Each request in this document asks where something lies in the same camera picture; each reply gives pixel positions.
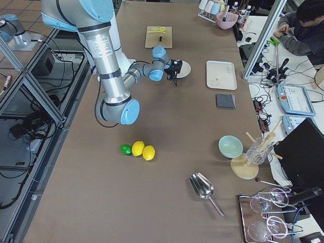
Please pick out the blue teach pendant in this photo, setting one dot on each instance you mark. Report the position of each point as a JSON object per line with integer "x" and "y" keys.
{"x": 294, "y": 99}
{"x": 290, "y": 122}

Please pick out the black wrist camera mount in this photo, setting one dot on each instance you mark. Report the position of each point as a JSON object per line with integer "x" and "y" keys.
{"x": 179, "y": 66}

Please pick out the yellow lemon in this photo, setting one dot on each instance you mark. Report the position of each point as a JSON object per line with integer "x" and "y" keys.
{"x": 137, "y": 148}
{"x": 148, "y": 152}

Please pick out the cream round plate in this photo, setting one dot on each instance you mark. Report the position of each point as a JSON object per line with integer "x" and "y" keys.
{"x": 185, "y": 70}

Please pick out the wooden cutting board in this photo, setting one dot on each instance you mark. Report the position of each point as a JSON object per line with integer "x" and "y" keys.
{"x": 159, "y": 36}

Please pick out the black monitor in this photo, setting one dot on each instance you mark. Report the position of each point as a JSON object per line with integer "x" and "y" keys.
{"x": 302, "y": 155}

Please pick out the wooden cup stand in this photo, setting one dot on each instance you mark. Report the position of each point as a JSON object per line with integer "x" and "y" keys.
{"x": 245, "y": 169}

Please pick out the clear textured glass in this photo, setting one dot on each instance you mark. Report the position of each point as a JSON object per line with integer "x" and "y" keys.
{"x": 259, "y": 151}

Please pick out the green lime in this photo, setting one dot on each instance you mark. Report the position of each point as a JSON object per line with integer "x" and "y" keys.
{"x": 126, "y": 149}

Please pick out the cream rectangular tray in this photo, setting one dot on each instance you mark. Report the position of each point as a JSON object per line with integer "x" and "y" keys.
{"x": 221, "y": 75}

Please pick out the pink bowl with ice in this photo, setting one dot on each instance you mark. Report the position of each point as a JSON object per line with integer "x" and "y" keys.
{"x": 229, "y": 22}

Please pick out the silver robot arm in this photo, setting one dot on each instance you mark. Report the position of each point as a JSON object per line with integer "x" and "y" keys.
{"x": 14, "y": 34}
{"x": 95, "y": 23}

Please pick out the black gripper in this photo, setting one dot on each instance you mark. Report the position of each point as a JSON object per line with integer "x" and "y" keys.
{"x": 175, "y": 67}

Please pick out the aluminium frame post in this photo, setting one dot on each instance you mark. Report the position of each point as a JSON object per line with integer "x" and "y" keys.
{"x": 265, "y": 33}

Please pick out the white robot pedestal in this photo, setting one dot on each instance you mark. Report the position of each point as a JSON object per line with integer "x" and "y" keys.
{"x": 119, "y": 38}

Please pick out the wine glass rack tray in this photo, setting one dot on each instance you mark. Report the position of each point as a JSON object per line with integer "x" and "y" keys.
{"x": 262, "y": 215}

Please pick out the mint green bowl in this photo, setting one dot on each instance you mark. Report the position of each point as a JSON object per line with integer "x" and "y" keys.
{"x": 230, "y": 146}

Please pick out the rack of pastel cups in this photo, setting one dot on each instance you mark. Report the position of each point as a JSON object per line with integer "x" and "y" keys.
{"x": 209, "y": 9}

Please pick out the metal scoop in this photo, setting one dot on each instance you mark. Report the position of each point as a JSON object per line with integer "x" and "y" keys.
{"x": 204, "y": 189}

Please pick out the seated person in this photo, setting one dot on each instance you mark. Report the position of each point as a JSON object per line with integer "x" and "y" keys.
{"x": 301, "y": 31}

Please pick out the grey folded cloth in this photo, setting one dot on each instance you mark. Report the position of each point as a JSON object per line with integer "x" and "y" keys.
{"x": 226, "y": 101}

